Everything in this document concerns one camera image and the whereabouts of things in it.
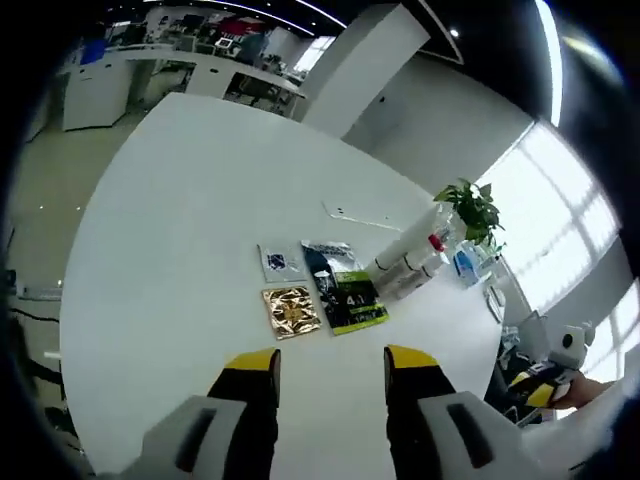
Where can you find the gold foil sachet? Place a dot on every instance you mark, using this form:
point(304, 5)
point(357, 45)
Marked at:
point(290, 312)

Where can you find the white square pillar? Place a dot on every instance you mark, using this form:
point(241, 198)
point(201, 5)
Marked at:
point(365, 70)

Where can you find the green black packet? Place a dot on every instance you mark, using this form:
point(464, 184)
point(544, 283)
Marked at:
point(345, 290)

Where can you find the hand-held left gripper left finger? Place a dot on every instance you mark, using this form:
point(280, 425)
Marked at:
point(245, 410)

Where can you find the white skincare tube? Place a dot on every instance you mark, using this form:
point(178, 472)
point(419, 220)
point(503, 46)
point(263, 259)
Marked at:
point(407, 240)

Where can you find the long white office desk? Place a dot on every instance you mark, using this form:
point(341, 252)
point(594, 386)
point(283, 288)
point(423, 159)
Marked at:
point(95, 100)

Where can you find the green potted plant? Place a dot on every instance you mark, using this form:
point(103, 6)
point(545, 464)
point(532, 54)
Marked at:
point(475, 210)

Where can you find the ceiling light strip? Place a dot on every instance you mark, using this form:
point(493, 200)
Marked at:
point(550, 65)

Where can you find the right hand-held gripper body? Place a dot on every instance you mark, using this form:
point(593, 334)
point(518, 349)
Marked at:
point(570, 345)

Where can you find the bright window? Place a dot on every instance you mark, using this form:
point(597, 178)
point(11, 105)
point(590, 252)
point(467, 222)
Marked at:
point(550, 200)

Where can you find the person in white shirt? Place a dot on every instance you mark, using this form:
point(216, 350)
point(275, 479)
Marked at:
point(590, 440)

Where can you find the person's right hand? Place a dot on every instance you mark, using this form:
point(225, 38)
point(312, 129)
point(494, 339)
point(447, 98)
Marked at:
point(585, 395)

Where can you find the white table socket panel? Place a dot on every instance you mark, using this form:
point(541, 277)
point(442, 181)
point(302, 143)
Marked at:
point(495, 302)

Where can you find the clear bag with dark item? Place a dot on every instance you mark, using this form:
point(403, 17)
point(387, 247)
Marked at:
point(280, 262)

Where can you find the blue white tissue pack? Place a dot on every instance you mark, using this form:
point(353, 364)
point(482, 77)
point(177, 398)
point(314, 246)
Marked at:
point(465, 267)

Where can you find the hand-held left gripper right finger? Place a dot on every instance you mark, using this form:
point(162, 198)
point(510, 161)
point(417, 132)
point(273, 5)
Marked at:
point(410, 405)

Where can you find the blue storage box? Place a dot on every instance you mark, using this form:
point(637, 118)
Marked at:
point(95, 52)

